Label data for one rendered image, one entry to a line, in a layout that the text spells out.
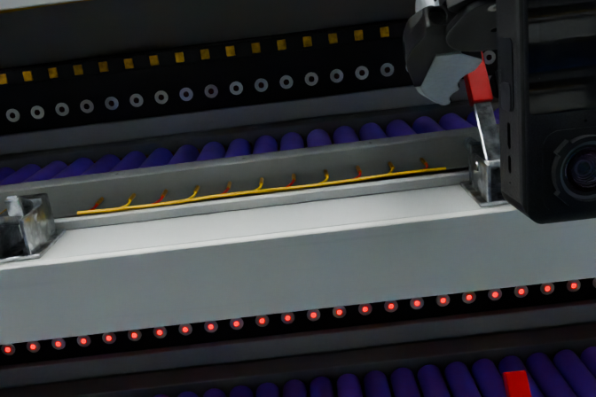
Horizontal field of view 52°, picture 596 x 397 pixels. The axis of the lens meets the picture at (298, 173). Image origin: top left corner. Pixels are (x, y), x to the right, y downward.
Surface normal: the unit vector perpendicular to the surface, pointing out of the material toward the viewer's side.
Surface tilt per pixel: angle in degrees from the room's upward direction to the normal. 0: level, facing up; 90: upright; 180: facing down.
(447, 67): 169
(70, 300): 109
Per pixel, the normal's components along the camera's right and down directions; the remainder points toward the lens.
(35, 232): 0.99, -0.11
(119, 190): 0.03, 0.27
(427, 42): 0.11, 0.96
